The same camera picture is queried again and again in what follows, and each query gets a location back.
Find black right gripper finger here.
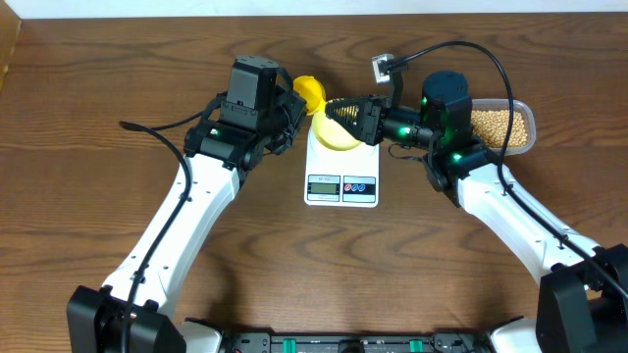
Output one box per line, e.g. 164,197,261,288
332,116,367,142
325,95,371,118

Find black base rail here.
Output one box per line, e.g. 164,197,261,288
218,331,493,353

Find clear container of soybeans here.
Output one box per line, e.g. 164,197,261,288
471,98,537,155

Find white digital kitchen scale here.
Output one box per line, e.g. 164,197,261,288
303,129,380,208

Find pale yellow bowl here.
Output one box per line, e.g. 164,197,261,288
311,111,361,151

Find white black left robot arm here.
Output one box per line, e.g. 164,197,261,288
67,55,306,352

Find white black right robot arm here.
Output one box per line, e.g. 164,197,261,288
325,71,627,352

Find yellow plastic measuring scoop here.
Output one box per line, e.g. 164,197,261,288
293,76,333,117

